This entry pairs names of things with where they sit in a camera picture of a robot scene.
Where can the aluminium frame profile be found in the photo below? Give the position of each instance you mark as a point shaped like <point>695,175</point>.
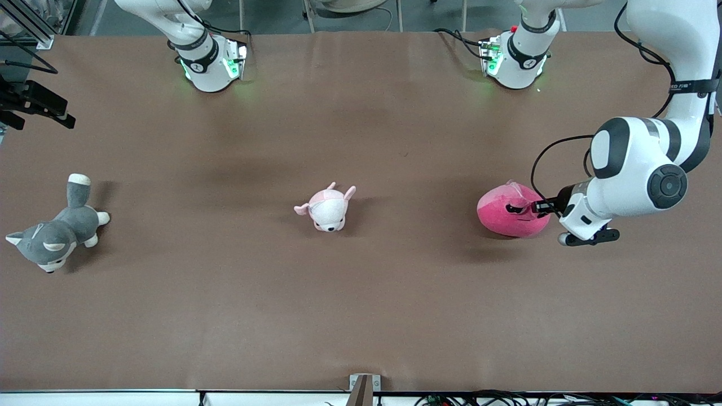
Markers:
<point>39,36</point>

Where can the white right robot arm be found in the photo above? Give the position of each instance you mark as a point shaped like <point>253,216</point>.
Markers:
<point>206,73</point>

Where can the grey white husky plush toy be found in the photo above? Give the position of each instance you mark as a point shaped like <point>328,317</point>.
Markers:
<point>62,234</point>

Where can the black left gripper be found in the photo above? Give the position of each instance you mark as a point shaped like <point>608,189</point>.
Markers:
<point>561,201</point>

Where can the brown table cover sheet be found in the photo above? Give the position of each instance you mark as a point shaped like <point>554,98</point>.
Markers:
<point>361,304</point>

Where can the white table edge strip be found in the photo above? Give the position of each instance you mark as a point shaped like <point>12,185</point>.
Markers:
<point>113,399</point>

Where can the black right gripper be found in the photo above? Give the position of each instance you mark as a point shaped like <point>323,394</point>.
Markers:
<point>22,99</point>

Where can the metal table edge bracket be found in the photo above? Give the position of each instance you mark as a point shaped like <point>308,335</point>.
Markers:
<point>364,389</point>

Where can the beige round stand base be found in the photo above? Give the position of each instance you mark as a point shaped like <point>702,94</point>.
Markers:
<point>350,5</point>

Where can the pink white puppy plush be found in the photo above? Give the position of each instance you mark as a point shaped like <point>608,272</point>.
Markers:
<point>327,211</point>

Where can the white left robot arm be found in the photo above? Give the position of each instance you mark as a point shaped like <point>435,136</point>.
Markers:
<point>632,163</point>

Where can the round hot pink plush toy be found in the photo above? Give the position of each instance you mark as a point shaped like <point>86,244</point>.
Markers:
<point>502,217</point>

